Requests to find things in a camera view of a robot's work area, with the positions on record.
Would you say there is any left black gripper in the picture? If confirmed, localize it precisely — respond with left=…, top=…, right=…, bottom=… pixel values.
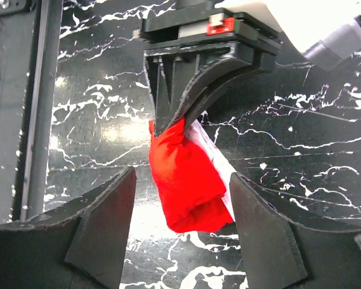
left=132, top=1, right=282, bottom=137

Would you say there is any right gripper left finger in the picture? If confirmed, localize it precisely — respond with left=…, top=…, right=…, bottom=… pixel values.
left=0, top=167, right=137, bottom=288

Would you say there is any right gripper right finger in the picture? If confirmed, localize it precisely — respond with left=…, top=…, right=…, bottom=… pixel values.
left=229, top=173, right=361, bottom=288

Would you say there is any red underwear white trim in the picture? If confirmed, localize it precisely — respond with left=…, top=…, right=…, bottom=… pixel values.
left=149, top=118, right=234, bottom=233

